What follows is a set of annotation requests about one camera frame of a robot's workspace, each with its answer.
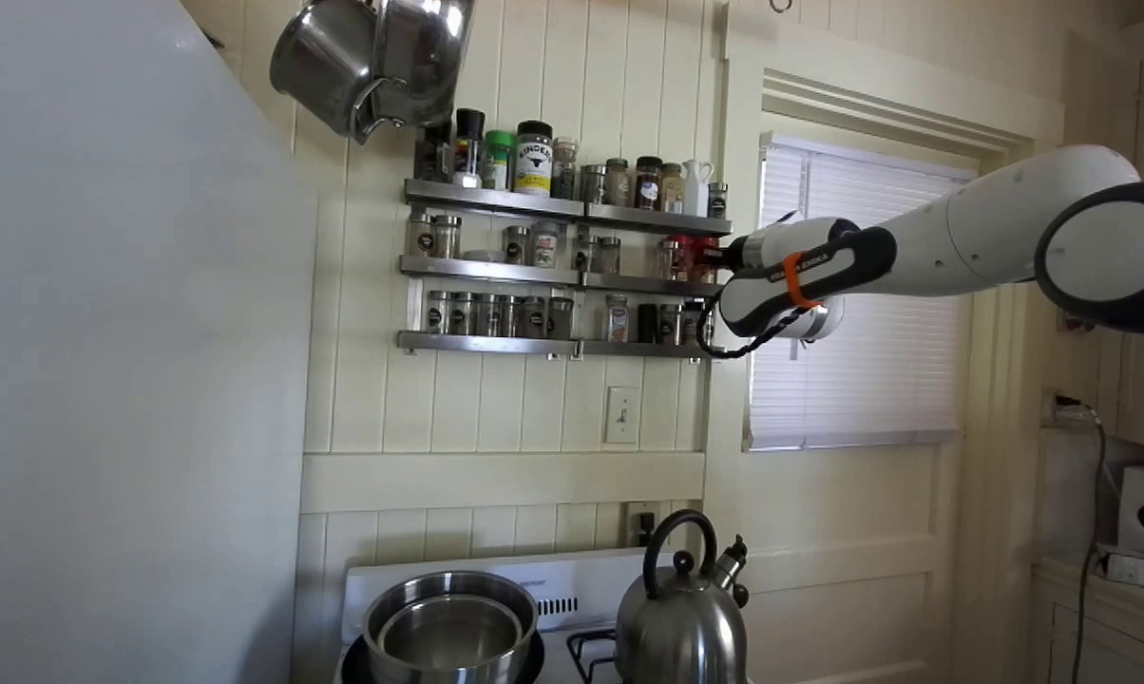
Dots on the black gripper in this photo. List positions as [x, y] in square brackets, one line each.
[739, 253]

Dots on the roasted cinnamon spice bottle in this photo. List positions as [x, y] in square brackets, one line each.
[705, 253]

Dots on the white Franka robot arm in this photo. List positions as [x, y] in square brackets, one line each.
[973, 242]

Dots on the stick cinnamon spice bottle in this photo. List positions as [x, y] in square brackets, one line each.
[677, 258]

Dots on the white spice bottle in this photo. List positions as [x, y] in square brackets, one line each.
[693, 192]

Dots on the steel spice rack shelf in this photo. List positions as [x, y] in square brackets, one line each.
[517, 272]
[534, 201]
[517, 343]

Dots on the black-lidded tall bottle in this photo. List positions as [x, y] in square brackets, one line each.
[470, 144]

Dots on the white gas stove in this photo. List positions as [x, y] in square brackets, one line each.
[570, 590]

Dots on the black stove grate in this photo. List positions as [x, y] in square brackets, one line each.
[589, 651]

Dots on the small glass spice jar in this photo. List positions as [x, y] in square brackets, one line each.
[440, 314]
[506, 316]
[610, 257]
[619, 316]
[517, 246]
[559, 316]
[688, 325]
[484, 314]
[587, 253]
[589, 183]
[569, 171]
[530, 316]
[653, 319]
[463, 314]
[716, 197]
[672, 192]
[619, 183]
[544, 246]

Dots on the dark-lidded spice jar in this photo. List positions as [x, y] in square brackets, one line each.
[646, 183]

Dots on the large yellow-label jar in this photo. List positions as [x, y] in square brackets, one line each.
[534, 159]

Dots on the white window blind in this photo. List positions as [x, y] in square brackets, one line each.
[876, 380]

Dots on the green-lidded spice jar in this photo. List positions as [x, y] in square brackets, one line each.
[500, 159]

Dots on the wide glass jar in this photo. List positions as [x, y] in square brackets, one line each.
[442, 238]

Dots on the dark spice jar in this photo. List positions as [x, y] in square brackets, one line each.
[434, 154]

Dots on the cream panelled door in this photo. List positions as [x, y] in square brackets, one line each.
[848, 555]

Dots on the hanging steel bowl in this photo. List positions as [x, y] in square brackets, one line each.
[425, 52]

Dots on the hanging steel saucepan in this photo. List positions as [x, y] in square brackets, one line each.
[323, 61]

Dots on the translucent white container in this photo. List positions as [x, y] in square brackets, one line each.
[1067, 486]

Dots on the small steel pot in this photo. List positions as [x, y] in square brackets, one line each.
[449, 641]

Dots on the white counter cabinet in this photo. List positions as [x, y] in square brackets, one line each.
[1122, 631]

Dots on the white refrigerator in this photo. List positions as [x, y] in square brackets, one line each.
[128, 380]

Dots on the white light switch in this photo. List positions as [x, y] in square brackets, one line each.
[621, 417]

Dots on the wall power outlet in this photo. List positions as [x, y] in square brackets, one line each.
[639, 525]

